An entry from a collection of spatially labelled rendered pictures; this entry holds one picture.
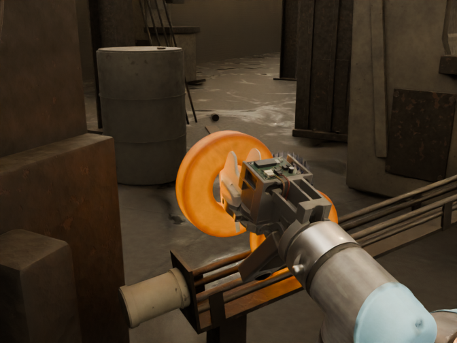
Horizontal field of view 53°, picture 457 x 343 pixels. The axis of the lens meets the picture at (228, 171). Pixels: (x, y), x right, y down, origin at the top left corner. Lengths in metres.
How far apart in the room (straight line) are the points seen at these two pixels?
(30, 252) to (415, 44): 2.47
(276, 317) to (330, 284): 1.35
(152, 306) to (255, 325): 1.12
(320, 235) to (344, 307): 0.08
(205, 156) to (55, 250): 0.23
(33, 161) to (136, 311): 0.24
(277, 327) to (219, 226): 1.12
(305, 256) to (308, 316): 1.35
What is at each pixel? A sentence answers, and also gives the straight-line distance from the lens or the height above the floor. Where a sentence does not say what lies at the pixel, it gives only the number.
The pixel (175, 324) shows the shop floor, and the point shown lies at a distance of 1.78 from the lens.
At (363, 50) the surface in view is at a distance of 2.91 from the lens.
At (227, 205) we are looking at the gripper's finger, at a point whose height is 0.82.
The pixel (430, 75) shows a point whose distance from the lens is 2.77.
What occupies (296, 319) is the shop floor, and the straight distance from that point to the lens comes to 1.82.
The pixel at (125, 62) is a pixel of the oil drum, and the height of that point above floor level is 0.81.
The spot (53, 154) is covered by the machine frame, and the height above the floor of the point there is 0.87.
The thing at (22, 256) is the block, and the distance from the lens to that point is 0.57.
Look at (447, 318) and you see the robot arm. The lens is 0.61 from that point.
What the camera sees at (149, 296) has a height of 0.69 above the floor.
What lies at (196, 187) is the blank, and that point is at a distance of 0.65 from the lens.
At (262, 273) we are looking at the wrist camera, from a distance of 0.62.
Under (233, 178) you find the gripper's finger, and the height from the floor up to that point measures 0.85.
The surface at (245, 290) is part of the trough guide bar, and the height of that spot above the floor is 0.66.
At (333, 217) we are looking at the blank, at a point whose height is 0.74.
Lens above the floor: 1.05
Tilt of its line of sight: 18 degrees down
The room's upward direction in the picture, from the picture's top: straight up
